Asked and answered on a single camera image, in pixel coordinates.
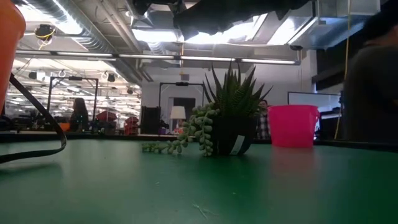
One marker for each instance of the silver ribbed ceiling duct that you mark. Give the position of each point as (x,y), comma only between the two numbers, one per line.
(90,43)

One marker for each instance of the black equipment stand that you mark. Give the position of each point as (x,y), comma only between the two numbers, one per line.
(329,124)

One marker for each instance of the green table mat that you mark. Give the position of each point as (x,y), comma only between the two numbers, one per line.
(280,186)

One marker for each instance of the pink plastic bucket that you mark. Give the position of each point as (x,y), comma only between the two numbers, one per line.
(292,127)

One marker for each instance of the black equipment cabinet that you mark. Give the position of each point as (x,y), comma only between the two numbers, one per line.
(150,119)

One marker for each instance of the black ceiling camera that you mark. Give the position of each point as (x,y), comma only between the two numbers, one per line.
(44,31)

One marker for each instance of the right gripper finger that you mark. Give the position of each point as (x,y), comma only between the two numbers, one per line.
(141,6)

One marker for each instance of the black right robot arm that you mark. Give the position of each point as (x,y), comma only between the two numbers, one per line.
(264,7)

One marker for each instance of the black camera rig frame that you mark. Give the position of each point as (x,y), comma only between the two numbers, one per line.
(74,78)
(182,83)

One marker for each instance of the long ceiling light bar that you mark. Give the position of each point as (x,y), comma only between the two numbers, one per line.
(146,56)

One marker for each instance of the potted succulent plant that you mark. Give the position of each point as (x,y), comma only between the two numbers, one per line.
(231,137)

